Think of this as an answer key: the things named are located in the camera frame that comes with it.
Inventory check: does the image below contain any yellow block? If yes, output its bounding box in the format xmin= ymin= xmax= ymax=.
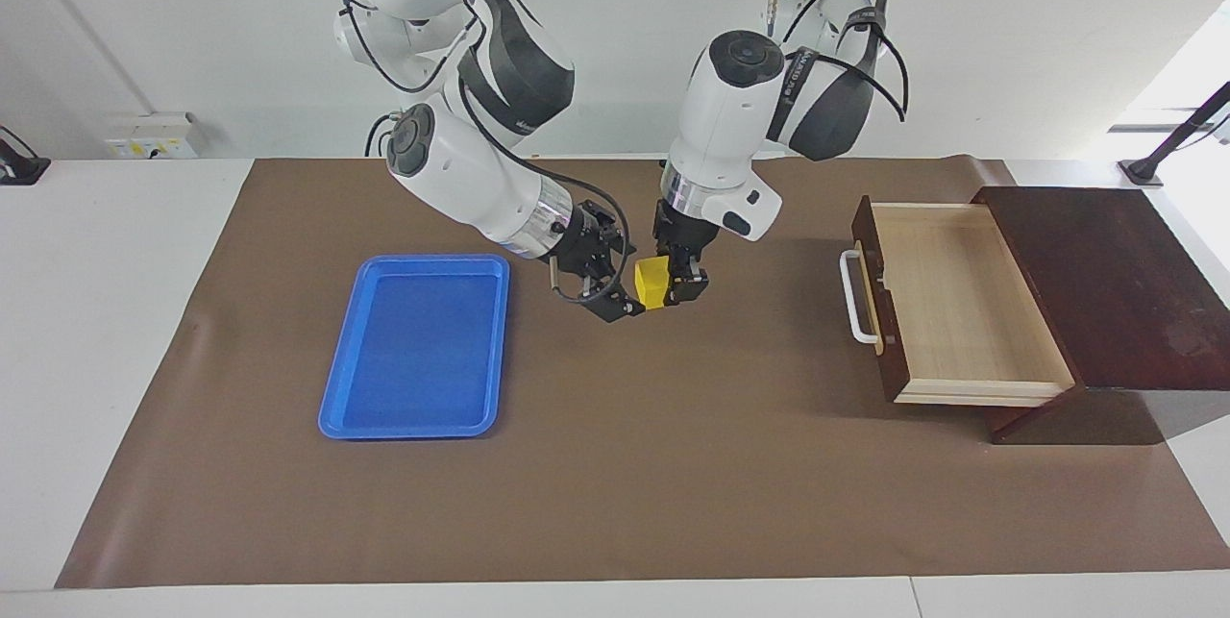
xmin=634 ymin=256 xmax=672 ymax=311

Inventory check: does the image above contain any white drawer handle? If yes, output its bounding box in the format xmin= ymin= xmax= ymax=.
xmin=839 ymin=248 xmax=885 ymax=356

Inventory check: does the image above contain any dark wooden drawer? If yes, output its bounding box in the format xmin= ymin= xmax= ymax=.
xmin=839 ymin=195 xmax=1077 ymax=408

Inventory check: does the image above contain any dark wooden drawer cabinet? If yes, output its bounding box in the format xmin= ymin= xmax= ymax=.
xmin=971 ymin=185 xmax=1230 ymax=447

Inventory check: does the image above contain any brown paper table mat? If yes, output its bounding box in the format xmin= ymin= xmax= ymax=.
xmin=55 ymin=153 xmax=1230 ymax=590

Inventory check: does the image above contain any blue plastic tray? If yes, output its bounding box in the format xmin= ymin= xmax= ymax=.
xmin=318 ymin=254 xmax=511 ymax=440

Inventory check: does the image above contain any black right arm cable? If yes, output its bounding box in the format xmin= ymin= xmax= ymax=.
xmin=303 ymin=0 xmax=635 ymax=305

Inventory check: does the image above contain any black right base cable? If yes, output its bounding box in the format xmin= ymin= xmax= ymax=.
xmin=363 ymin=112 xmax=401 ymax=158

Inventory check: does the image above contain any white wall power outlet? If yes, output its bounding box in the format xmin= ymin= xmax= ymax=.
xmin=104 ymin=112 xmax=200 ymax=161

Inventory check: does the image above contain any small black clamp mount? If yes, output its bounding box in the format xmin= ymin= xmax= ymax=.
xmin=0 ymin=126 xmax=51 ymax=186

